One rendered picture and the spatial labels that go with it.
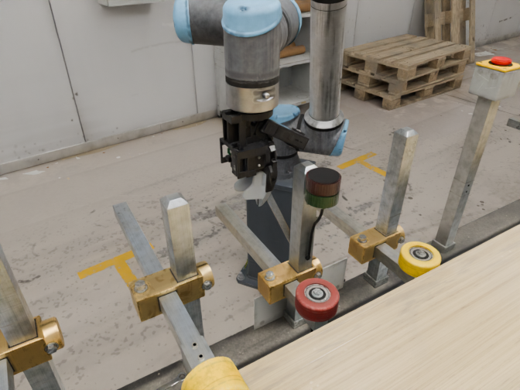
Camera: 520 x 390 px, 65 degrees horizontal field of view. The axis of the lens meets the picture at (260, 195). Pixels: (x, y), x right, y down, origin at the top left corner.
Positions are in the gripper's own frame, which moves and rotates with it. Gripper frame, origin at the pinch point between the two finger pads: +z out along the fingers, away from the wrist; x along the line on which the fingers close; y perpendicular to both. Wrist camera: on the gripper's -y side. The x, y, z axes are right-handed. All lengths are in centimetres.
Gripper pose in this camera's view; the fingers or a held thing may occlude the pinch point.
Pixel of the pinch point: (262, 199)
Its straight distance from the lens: 82.3
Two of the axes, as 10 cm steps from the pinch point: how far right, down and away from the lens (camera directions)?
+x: 5.0, 4.7, -7.2
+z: 0.0, 8.4, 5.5
